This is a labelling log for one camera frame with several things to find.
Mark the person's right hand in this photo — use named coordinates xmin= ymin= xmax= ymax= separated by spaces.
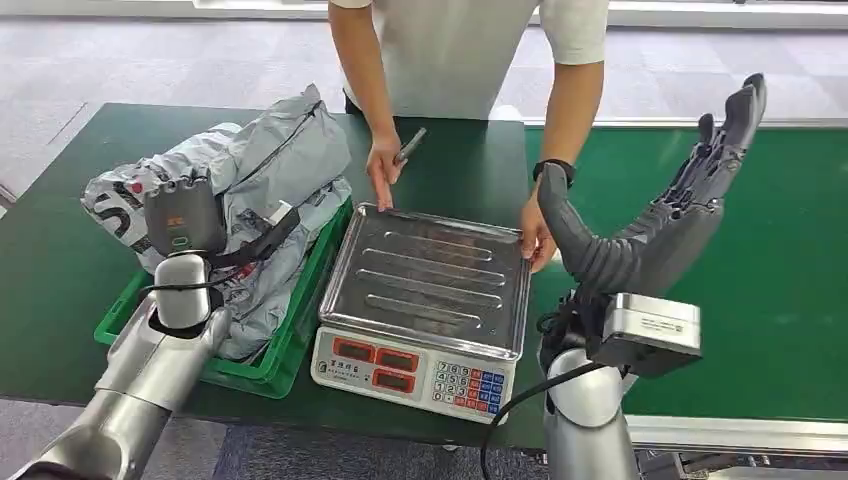
xmin=365 ymin=129 xmax=407 ymax=213

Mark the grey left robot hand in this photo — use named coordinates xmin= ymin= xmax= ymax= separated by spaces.
xmin=144 ymin=175 xmax=228 ymax=258

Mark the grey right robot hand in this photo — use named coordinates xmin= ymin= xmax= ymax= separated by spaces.
xmin=536 ymin=72 xmax=770 ymax=299

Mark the person's left hand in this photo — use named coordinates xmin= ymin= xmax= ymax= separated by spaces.
xmin=518 ymin=188 xmax=559 ymax=274

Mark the dark mobile phone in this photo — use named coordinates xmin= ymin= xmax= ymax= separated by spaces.
xmin=394 ymin=127 xmax=429 ymax=167

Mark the steel scale tray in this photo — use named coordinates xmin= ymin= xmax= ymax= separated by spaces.
xmin=317 ymin=201 xmax=533 ymax=362

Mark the large grey black-print parcel bag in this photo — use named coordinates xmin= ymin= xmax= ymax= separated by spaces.
xmin=80 ymin=122 xmax=243 ymax=274

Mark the black wristwatch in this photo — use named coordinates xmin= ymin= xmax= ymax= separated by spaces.
xmin=533 ymin=158 xmax=576 ymax=188

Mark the grey plastic parcel bag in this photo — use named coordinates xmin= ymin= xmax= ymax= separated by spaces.
xmin=211 ymin=177 xmax=354 ymax=362

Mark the person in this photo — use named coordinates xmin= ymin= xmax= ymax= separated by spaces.
xmin=327 ymin=0 xmax=611 ymax=274

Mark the green conveyor belt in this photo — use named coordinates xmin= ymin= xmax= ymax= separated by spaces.
xmin=523 ymin=127 xmax=848 ymax=422

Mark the green plastic crate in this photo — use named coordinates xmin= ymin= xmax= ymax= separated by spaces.
xmin=92 ymin=197 xmax=356 ymax=401

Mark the white electronic weighing scale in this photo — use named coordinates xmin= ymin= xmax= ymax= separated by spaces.
xmin=309 ymin=311 xmax=521 ymax=426

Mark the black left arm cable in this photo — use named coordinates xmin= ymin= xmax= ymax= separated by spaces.
xmin=137 ymin=271 xmax=243 ymax=340

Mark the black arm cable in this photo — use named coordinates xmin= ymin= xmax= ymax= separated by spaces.
xmin=480 ymin=360 xmax=607 ymax=480
xmin=137 ymin=271 xmax=243 ymax=340

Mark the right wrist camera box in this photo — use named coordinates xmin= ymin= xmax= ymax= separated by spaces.
xmin=592 ymin=292 xmax=704 ymax=380

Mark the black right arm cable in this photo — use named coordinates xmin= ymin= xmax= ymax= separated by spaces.
xmin=480 ymin=360 xmax=607 ymax=480

